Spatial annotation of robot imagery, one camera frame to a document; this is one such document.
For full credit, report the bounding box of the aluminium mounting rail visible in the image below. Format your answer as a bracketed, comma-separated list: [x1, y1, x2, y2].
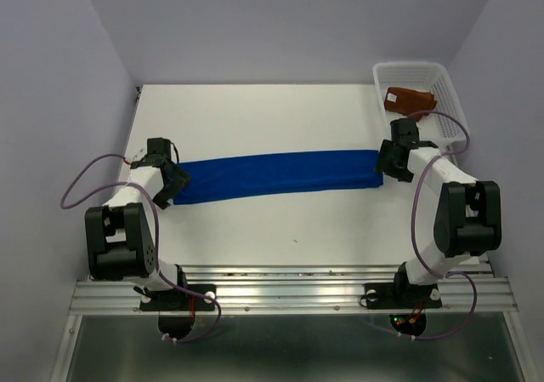
[69, 263, 518, 316]

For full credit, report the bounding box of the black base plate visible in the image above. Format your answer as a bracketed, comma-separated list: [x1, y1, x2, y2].
[133, 286, 215, 312]
[359, 282, 442, 311]

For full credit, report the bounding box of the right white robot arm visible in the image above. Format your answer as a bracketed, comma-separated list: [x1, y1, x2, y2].
[376, 117, 502, 305]

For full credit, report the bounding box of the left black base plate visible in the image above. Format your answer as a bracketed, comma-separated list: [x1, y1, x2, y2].
[133, 286, 215, 312]

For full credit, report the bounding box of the brown towel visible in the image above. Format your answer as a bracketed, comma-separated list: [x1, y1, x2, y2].
[383, 87, 438, 122]

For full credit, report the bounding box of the blue towel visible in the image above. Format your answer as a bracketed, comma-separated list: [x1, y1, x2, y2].
[173, 150, 383, 205]

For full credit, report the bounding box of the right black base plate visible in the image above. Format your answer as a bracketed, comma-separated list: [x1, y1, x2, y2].
[359, 282, 442, 311]

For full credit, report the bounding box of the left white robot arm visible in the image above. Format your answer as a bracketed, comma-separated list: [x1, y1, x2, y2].
[84, 138, 190, 309]

